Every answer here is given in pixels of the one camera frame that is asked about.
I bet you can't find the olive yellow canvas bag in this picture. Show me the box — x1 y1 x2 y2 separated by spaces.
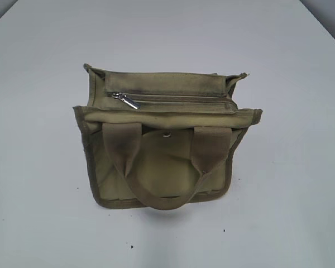
74 64 262 210

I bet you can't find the silver metal zipper pull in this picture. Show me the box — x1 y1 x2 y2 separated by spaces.
112 92 140 109

